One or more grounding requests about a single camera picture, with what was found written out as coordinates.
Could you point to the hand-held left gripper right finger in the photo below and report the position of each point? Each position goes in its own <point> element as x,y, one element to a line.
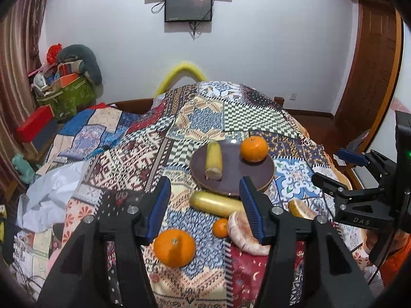
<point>252,208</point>

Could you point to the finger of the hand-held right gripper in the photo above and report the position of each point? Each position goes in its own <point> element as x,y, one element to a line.
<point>353,158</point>
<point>330,184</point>

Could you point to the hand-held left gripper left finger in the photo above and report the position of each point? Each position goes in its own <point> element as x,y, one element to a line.
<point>159,208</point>

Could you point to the small orange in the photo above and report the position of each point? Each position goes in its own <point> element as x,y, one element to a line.
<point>220,228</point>

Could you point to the golden yellow long fruit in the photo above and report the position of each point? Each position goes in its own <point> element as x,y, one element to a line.
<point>212,202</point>

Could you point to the orange fruit slice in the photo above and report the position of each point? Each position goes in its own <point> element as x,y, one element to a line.
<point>298,210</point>

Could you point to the large orange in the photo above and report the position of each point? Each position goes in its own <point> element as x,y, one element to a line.
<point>175,248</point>
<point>253,149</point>

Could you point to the round brown plate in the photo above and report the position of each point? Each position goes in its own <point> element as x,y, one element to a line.
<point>231,170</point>

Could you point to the person's right forearm orange sleeve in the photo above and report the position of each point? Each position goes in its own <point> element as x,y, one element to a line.
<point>398,260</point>

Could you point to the cut yellow banana piece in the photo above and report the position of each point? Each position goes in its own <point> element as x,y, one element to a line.
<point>213,158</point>

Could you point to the wooden door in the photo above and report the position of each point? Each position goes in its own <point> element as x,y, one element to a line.
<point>369,70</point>

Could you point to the patchwork printed blanket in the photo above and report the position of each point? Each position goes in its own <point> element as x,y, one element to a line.
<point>199,118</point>

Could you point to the white cloth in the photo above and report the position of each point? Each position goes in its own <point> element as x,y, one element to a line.
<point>54,192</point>

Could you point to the yellow fuzzy arch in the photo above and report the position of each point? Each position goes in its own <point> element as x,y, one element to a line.
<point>173,70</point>

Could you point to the green patterned bag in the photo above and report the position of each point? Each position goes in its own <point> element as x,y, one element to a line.
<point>74,98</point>

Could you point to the teal plush toy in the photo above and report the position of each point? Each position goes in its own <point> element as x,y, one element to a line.
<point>24,166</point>

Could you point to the red box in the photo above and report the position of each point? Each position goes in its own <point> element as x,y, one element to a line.
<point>33,123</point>

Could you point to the orange box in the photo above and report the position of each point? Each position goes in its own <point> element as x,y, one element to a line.
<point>65,80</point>

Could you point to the grey cushion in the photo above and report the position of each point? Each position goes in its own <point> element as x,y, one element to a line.
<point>91,64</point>

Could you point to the red plastic bag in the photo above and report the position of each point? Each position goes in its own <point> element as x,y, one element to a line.
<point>54,53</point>

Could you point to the brown striped curtain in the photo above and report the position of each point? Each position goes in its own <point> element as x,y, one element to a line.
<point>19,54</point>

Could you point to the wooden bed frame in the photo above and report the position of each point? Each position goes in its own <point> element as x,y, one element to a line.
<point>135,105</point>

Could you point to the small black wall monitor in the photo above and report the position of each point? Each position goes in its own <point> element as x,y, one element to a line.
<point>188,6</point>

